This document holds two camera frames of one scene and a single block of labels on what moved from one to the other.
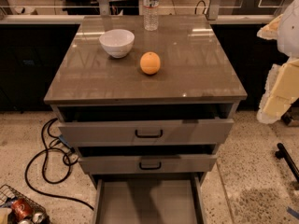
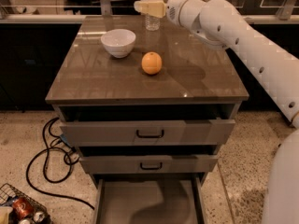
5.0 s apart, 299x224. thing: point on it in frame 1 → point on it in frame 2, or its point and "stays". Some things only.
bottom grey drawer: x=149 y=198 stays
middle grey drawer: x=118 y=164 stays
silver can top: x=37 y=217 stays
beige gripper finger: x=269 y=32 → x=182 y=9
